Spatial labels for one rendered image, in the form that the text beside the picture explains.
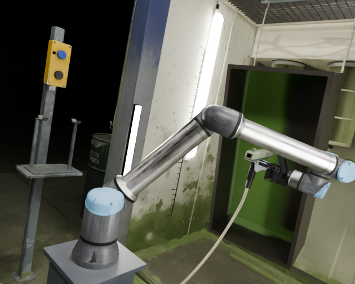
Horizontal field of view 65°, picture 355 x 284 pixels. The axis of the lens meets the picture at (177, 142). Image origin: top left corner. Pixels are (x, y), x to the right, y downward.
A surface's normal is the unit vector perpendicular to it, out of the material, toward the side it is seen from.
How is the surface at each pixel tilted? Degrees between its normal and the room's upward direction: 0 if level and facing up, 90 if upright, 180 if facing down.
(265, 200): 101
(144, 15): 90
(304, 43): 90
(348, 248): 57
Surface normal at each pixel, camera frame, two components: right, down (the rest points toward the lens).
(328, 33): -0.66, -0.04
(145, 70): 0.73, 0.22
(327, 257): -0.45, -0.56
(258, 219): -0.61, 0.18
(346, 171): 0.11, 0.15
